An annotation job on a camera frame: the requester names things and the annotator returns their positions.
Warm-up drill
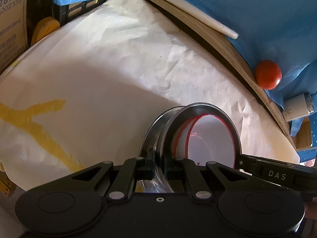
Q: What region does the deep steel bowl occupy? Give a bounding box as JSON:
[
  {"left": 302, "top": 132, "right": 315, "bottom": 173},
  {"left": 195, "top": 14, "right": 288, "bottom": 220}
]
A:
[{"left": 156, "top": 102, "right": 243, "bottom": 189}]

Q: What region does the dark steel plate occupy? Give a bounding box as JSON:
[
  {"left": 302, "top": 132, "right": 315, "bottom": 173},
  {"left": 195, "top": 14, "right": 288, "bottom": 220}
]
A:
[{"left": 138, "top": 105, "right": 185, "bottom": 194}]

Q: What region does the white ceramic bowl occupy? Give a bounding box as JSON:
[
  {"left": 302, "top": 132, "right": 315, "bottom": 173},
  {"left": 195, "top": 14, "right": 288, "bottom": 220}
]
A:
[
  {"left": 184, "top": 114, "right": 235, "bottom": 168},
  {"left": 170, "top": 117, "right": 198, "bottom": 158}
]

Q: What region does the person's right hand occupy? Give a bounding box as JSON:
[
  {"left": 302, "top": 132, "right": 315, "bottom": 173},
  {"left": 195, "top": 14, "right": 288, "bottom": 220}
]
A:
[{"left": 305, "top": 201, "right": 317, "bottom": 220}]

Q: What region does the blue dotted tent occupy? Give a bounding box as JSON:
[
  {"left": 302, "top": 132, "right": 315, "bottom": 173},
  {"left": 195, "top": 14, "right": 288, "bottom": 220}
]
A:
[{"left": 298, "top": 113, "right": 317, "bottom": 163}]

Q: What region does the white thermos cup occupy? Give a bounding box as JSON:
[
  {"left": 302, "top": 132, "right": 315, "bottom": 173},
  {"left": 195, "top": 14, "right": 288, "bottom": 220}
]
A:
[{"left": 283, "top": 93, "right": 314, "bottom": 122}]

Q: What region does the cream paper table cover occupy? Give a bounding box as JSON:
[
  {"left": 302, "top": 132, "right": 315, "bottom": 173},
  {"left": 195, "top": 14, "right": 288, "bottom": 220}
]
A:
[{"left": 1, "top": 0, "right": 299, "bottom": 190}]

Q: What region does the red tomato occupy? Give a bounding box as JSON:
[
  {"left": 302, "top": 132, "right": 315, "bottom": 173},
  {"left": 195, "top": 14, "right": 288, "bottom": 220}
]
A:
[{"left": 254, "top": 60, "right": 282, "bottom": 90}]

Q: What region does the wooden shelf tray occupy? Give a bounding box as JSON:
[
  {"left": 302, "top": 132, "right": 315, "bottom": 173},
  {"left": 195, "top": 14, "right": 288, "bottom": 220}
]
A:
[{"left": 136, "top": 0, "right": 315, "bottom": 151}]

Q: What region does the white rolling pin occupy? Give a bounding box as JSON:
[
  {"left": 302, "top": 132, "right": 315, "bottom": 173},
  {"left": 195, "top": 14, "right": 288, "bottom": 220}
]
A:
[{"left": 165, "top": 0, "right": 239, "bottom": 40}]

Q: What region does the light blue hanging coat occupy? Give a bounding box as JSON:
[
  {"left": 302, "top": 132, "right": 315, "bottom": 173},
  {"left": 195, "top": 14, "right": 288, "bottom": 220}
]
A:
[{"left": 49, "top": 0, "right": 317, "bottom": 137}]

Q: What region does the orange round object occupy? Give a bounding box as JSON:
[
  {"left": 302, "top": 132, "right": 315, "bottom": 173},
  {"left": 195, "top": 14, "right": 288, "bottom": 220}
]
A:
[{"left": 31, "top": 17, "right": 60, "bottom": 46}]

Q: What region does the black plastic crate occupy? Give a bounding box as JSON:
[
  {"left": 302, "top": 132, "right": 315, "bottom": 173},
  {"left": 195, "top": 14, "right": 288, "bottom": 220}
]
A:
[{"left": 53, "top": 0, "right": 107, "bottom": 26}]

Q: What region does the lower cardboard box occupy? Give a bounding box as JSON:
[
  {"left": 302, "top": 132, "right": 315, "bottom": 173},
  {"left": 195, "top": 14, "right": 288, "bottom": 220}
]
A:
[{"left": 0, "top": 0, "right": 28, "bottom": 72}]

